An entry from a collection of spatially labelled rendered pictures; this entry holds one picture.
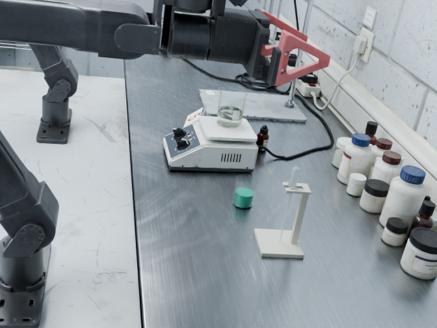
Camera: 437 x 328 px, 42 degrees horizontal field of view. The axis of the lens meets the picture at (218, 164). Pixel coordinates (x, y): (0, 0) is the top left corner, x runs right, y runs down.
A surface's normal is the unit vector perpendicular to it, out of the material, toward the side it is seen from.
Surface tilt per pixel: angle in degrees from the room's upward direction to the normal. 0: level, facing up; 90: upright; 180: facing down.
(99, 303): 0
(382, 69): 90
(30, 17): 87
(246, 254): 0
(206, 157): 90
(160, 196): 0
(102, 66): 90
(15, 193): 78
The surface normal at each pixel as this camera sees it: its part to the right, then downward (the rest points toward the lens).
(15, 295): 0.14, -0.89
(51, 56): 0.15, 0.29
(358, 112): -0.98, -0.04
